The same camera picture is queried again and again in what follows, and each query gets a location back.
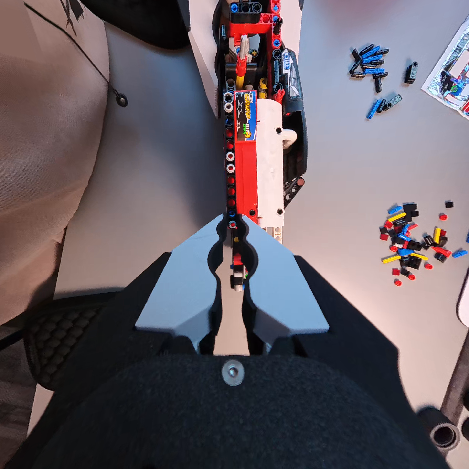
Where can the blue lego pin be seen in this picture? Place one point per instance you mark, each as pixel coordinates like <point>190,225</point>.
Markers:
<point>373,109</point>

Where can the long black lego beam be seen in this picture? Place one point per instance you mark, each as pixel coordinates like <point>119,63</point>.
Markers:
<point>226,172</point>

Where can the white book stand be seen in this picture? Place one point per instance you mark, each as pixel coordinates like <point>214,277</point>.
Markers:
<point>463,304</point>

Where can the holographic sticker sheet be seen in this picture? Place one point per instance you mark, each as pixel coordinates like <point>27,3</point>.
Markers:
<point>450,73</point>

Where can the black lego tyre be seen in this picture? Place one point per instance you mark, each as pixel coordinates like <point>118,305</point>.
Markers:
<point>439,428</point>
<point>465,428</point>

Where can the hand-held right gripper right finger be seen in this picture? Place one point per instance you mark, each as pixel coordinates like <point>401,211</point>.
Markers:
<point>289,296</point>

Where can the pile of small colourful pieces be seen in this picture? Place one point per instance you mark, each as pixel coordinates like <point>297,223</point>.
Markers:
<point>406,238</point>

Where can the bunch of blue black pins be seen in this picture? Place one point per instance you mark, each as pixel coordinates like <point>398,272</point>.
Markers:
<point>368,60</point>

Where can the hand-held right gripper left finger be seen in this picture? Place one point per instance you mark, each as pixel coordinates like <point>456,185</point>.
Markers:
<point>176,293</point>

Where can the lego race car model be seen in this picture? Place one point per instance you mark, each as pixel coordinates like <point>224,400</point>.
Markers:
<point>269,165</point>

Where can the black mesh chair seat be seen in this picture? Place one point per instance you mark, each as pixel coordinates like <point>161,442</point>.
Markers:
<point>66,337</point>

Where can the small black lego pin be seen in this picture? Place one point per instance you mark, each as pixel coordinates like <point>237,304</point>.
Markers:
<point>378,84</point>

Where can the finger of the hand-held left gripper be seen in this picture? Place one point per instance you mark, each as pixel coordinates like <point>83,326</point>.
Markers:
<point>291,25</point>
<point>201,36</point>

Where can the black lego connector piece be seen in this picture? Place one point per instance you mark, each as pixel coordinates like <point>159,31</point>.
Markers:
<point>411,72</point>
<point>390,102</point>

